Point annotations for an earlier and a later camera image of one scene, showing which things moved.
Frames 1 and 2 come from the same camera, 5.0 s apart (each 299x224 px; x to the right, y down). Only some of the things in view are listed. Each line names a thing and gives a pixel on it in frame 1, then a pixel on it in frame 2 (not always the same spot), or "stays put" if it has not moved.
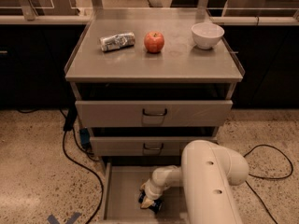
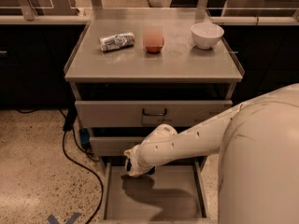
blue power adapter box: (85, 136) stays put
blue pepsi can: (157, 204) -> (129, 168)
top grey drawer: (156, 113) stays put
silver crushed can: (117, 41) stays put
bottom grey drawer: (122, 184) stays put
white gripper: (151, 191) -> (135, 162)
